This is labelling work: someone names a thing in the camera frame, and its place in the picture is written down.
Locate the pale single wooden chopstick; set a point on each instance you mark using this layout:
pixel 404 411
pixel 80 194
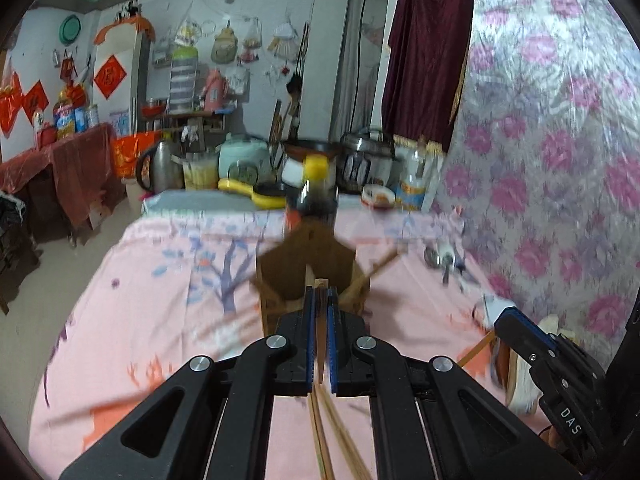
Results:
pixel 475 352
pixel 321 360
pixel 380 267
pixel 350 450

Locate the steel electric kettle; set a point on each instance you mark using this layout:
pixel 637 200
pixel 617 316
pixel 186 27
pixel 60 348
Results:
pixel 162 167

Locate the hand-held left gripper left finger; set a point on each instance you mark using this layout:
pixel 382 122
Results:
pixel 311 340

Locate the wooden chopstick holder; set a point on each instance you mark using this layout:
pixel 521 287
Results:
pixel 285 270

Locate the metal spoons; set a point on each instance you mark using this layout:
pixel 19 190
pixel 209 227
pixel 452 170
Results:
pixel 442 255

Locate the red cloth covered table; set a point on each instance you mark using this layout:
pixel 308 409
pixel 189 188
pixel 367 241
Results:
pixel 75 170

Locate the clear bag with red contents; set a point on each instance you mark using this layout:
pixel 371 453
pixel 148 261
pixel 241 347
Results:
pixel 250 42

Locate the cardboard box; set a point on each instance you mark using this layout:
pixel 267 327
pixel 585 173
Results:
pixel 100 215

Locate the dark soy sauce bottle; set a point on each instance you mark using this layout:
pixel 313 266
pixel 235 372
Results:
pixel 312 200

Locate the red plastic bag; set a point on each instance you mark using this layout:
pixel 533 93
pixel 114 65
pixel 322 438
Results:
pixel 10 105

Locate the panda plush toy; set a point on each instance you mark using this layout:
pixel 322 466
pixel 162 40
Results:
pixel 129 10

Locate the white hanging plastic bag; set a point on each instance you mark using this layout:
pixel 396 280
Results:
pixel 285 40

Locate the red metal bowl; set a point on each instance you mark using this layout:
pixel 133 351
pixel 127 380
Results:
pixel 152 108

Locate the yellow cooking oil jug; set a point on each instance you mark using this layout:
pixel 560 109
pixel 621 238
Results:
pixel 65 120

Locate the cream lidded pot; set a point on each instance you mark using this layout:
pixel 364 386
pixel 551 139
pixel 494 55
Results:
pixel 200 175

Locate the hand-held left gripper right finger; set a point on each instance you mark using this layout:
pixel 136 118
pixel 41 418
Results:
pixel 332 340

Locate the red diamond paper poster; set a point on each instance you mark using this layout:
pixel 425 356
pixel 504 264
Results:
pixel 111 77
pixel 35 101

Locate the green round plate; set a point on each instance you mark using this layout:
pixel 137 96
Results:
pixel 70 30

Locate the clear bag with yellow contents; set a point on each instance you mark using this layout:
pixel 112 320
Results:
pixel 186 30

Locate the white printed plastic bag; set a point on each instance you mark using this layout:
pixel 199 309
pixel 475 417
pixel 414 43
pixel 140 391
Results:
pixel 240 81

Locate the red and white bowl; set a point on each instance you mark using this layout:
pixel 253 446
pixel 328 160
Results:
pixel 378 196

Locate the red gift bag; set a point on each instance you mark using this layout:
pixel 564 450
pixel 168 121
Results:
pixel 127 152

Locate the grey blue cloth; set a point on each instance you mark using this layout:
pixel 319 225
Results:
pixel 190 202

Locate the white cooker with black pan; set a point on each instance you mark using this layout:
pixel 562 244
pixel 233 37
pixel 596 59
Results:
pixel 292 172

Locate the light green rice cooker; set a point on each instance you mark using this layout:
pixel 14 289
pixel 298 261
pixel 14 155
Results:
pixel 242 160

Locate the white refrigerator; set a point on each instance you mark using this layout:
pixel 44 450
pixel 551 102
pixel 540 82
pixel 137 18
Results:
pixel 122 45

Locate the yellow frying pan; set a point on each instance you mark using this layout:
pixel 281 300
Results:
pixel 267 200

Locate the red hanging ornament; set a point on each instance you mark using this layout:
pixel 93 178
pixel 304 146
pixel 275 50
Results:
pixel 67 69

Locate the pile of grey clothes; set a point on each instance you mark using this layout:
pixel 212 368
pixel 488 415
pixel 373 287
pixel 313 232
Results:
pixel 10 215

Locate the pink printed tablecloth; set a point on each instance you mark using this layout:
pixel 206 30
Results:
pixel 175 320

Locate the white power adapter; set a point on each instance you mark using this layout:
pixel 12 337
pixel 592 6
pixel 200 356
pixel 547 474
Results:
pixel 492 305

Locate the clear plastic oil bottle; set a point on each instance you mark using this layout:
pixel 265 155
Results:
pixel 412 190

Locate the pink thermos flask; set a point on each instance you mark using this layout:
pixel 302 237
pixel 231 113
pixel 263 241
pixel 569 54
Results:
pixel 214 92

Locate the silver pressure cooker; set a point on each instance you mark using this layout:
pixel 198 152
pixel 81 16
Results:
pixel 370 165

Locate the red enamel pot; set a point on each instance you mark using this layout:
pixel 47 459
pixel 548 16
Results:
pixel 46 137

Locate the beige hanging pouch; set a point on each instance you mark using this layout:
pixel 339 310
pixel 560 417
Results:
pixel 223 45

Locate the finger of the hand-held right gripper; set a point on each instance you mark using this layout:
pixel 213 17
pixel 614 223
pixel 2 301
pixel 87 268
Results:
pixel 520 322

